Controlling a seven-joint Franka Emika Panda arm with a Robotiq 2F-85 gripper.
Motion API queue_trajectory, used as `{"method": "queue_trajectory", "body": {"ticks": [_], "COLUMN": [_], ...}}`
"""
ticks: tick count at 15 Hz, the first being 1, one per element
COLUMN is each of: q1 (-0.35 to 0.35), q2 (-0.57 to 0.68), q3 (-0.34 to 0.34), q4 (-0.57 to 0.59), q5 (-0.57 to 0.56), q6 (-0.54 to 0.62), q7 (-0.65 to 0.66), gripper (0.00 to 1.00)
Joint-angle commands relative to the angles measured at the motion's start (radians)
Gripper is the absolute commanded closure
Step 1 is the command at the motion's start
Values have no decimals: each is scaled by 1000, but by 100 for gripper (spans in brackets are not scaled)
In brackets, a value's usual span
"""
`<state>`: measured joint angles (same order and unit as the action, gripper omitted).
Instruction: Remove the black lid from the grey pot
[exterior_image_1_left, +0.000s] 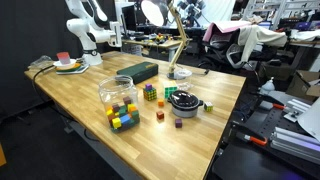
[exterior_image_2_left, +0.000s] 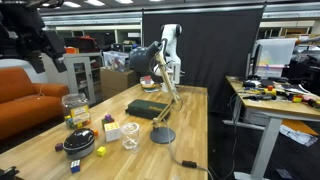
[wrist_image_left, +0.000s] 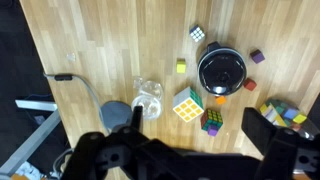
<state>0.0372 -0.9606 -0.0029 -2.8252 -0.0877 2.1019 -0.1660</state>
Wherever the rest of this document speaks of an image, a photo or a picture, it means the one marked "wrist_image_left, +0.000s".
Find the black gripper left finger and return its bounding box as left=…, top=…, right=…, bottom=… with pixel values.
left=130, top=105, right=144, bottom=133

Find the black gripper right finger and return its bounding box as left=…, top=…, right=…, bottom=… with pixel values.
left=241, top=107, right=278, bottom=156

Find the grey pot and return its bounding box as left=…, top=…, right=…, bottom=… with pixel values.
left=196, top=40, right=248, bottom=98

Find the clear plastic cup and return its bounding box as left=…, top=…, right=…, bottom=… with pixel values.
left=131, top=76, right=165, bottom=121

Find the wooden desk lamp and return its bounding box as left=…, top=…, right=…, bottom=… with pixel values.
left=100, top=100, right=134, bottom=132

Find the clear plastic jar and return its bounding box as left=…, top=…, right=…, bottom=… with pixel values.
left=259, top=98, right=318, bottom=141

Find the blue cube in jar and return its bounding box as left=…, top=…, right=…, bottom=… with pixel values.
left=283, top=108, right=299, bottom=121

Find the yellow cube in jar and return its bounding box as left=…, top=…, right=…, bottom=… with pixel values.
left=293, top=113, right=308, bottom=125

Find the red wooden cube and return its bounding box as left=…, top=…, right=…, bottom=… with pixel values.
left=242, top=77, right=258, bottom=92

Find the small purple block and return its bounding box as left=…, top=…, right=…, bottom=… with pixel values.
left=207, top=124, right=220, bottom=137

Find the black-edged Rubik's cube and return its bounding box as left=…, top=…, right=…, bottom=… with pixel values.
left=200, top=108, right=224, bottom=133

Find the orange wooden cube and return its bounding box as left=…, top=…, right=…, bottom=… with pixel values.
left=214, top=95, right=227, bottom=106

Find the large Rubik's cube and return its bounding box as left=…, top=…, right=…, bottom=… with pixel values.
left=172, top=86, right=205, bottom=123

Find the yellow wooden cube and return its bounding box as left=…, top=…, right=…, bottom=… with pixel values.
left=176, top=58, right=187, bottom=74

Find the purple wooden cube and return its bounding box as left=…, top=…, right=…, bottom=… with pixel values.
left=250, top=49, right=266, bottom=65

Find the small clear plastic piece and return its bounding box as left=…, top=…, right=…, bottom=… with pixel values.
left=65, top=52, right=77, bottom=63

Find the small white-faced Rubik's cube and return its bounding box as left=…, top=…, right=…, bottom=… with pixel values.
left=189, top=25, right=206, bottom=43

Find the grey lamp cable with switch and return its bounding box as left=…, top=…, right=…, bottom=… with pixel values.
left=43, top=72, right=111, bottom=134

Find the grey table frame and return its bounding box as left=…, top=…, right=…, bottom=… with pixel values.
left=0, top=99, right=63, bottom=178

